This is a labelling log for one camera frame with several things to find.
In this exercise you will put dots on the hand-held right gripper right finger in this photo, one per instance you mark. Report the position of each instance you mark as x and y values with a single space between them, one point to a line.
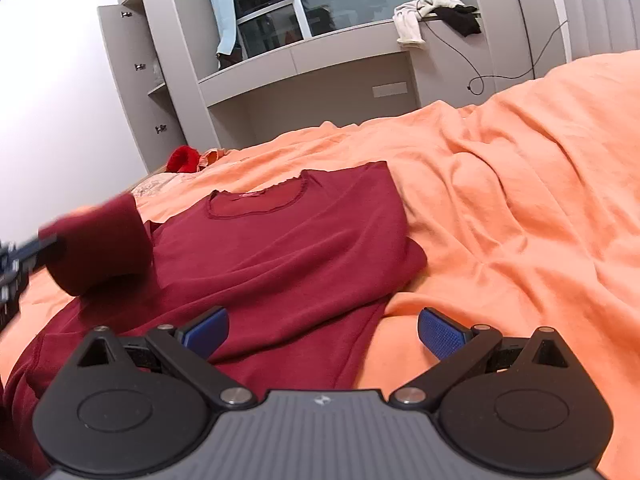
440 334

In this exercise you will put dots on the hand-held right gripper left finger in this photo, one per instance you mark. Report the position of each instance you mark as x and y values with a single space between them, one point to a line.
207 334

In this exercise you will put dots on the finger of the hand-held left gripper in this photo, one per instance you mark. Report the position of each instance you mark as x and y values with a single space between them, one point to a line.
35 250

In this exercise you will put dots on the dark red long-sleeved shirt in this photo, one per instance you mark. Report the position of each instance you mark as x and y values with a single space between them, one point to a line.
280 260

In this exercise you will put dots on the orange bed blanket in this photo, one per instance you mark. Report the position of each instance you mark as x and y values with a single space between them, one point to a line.
500 210

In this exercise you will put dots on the floral patterned pillow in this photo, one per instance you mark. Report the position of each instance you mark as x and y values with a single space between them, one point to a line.
157 185

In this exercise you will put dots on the red plush item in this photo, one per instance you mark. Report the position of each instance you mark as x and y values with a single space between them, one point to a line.
182 160

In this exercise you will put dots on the grey wardrobe door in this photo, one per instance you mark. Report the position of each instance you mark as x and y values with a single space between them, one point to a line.
127 100

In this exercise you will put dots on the small orange cloth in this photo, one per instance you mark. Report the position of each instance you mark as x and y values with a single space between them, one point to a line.
212 156

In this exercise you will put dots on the grey built-in wardrobe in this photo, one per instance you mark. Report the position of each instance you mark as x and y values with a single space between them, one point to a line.
350 65

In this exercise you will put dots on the white garment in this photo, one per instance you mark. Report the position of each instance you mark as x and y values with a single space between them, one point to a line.
407 25

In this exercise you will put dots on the black garment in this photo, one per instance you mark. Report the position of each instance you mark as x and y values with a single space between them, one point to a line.
462 20

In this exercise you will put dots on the grey padded wooden headboard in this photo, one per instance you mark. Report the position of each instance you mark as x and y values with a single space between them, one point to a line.
605 10

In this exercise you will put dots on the white wall socket plate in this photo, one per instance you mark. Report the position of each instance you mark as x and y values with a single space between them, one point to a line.
390 89

